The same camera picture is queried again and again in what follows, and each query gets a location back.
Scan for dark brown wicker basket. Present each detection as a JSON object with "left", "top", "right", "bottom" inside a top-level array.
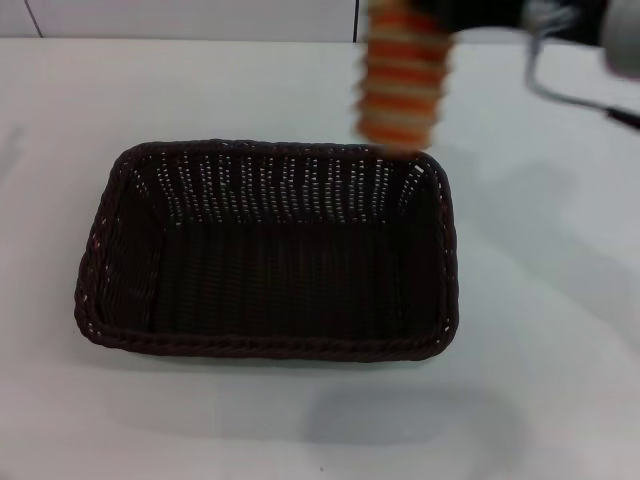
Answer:
[{"left": 72, "top": 138, "right": 460, "bottom": 364}]

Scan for orange striped spiral bread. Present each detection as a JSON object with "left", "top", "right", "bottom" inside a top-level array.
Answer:
[{"left": 349, "top": 0, "right": 454, "bottom": 151}]

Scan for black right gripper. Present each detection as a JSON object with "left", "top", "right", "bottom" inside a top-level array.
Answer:
[{"left": 407, "top": 0, "right": 529, "bottom": 33}]

